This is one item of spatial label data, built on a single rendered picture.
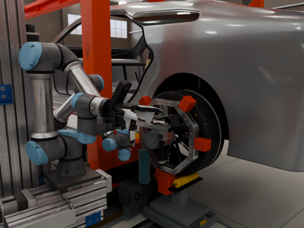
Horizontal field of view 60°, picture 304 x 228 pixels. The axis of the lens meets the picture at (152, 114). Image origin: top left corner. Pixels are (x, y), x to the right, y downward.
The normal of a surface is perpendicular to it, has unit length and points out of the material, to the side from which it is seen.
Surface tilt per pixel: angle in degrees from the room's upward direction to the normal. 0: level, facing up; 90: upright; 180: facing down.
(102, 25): 90
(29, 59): 82
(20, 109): 90
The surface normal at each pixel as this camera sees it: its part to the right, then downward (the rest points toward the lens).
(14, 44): 0.63, 0.14
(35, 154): -0.57, 0.28
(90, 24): -0.71, 0.13
